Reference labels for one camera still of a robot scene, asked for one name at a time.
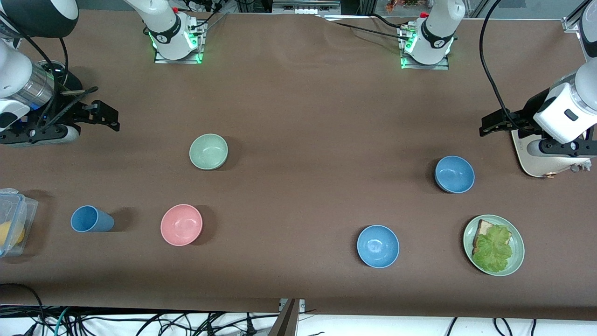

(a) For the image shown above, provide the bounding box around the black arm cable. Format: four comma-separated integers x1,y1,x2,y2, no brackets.
479,0,528,131
0,14,99,131

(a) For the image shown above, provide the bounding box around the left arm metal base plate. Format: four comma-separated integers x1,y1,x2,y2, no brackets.
400,28,451,71

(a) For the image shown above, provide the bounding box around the cream toaster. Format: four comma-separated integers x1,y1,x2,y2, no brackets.
511,128,593,179

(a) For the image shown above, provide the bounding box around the dark table leg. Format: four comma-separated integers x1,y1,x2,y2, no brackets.
267,299,300,336

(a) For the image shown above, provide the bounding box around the white bread slice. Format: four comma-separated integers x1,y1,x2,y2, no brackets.
472,220,502,255

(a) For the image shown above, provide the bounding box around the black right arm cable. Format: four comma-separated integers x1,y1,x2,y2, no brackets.
0,14,99,131

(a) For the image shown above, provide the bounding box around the black pot blue handle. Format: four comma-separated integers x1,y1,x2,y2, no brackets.
36,60,83,95

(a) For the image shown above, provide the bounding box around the blue bowl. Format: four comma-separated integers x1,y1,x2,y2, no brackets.
357,225,400,269
434,155,475,194

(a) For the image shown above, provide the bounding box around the green bowl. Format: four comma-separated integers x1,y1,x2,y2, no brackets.
189,133,229,171

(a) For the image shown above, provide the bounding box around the green plate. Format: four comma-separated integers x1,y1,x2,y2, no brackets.
463,215,525,277

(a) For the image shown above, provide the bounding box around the yellow fruit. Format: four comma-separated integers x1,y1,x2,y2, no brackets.
0,221,25,247

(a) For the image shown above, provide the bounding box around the green lettuce leaf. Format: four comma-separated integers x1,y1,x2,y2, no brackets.
472,225,514,273

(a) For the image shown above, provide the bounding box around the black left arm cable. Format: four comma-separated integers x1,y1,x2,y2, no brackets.
479,0,528,131

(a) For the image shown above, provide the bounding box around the clear plastic container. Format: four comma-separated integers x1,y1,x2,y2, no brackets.
0,188,39,258

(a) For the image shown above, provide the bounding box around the pink bowl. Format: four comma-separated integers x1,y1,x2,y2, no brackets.
160,204,203,246

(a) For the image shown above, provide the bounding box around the blue cup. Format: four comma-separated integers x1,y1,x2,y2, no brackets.
70,205,115,233

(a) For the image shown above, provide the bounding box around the black base cable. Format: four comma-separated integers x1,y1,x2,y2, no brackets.
317,15,412,39

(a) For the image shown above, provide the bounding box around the teal cable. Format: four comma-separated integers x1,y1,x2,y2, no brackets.
54,307,71,336

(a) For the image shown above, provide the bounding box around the grey metal box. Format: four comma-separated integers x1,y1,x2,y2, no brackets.
272,0,342,14

